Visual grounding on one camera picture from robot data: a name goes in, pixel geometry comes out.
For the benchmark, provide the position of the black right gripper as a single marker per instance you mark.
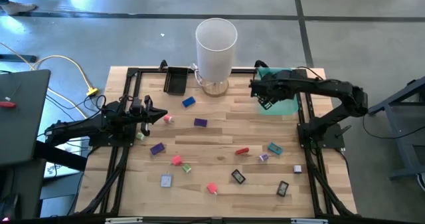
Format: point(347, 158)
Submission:
point(269, 87)

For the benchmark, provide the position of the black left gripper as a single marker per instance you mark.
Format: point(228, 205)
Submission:
point(141, 117)

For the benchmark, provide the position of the green and white wall charger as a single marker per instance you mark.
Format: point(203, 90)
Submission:
point(140, 136)
point(186, 168)

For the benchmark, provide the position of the small purple box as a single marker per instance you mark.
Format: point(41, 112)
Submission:
point(200, 122)
point(157, 148)

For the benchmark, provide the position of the small teal device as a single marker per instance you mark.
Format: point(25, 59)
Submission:
point(275, 148)

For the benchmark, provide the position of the pink wall charger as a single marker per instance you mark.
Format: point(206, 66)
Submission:
point(176, 160)
point(212, 187)

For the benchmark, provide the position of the small red device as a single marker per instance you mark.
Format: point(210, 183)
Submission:
point(242, 151)

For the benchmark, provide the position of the purple and white wall charger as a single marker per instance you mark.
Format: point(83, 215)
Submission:
point(263, 157)

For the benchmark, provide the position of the grey-blue wall charger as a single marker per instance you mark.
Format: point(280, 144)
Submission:
point(166, 180)

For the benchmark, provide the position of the black rectangular tray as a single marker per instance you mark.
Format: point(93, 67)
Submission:
point(238, 176)

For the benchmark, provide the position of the small black device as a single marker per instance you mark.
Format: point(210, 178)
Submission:
point(282, 188)

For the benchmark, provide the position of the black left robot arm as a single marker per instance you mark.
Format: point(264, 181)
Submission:
point(83, 126)

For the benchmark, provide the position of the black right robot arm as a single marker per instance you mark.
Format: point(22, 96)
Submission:
point(332, 87)

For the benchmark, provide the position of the teal translucent plastic tray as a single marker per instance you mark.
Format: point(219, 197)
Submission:
point(285, 109)

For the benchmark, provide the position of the small blue box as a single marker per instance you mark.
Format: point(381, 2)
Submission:
point(189, 101)

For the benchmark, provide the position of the black plastic slotted basket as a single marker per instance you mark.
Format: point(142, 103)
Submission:
point(176, 81)

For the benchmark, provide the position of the white cylinder table lamp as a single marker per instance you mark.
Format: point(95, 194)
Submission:
point(216, 51)

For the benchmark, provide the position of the white printed box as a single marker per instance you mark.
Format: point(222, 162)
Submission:
point(59, 171)

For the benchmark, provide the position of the dark grey desk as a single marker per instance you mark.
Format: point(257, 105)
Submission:
point(23, 117)

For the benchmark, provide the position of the black flat bar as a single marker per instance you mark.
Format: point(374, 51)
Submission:
point(18, 58)

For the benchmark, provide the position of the blue-grey metal cart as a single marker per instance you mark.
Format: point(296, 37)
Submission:
point(408, 175)

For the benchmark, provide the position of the person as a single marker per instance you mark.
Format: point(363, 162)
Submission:
point(18, 8)

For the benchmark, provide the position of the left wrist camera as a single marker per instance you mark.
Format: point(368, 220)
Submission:
point(136, 105)

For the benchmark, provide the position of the black aluminium table frame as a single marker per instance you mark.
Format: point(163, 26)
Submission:
point(133, 72)

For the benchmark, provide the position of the lavender and white wall charger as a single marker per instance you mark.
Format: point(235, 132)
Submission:
point(297, 169)

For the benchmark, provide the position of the white bracket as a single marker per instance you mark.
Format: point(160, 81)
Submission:
point(123, 220)
point(308, 221)

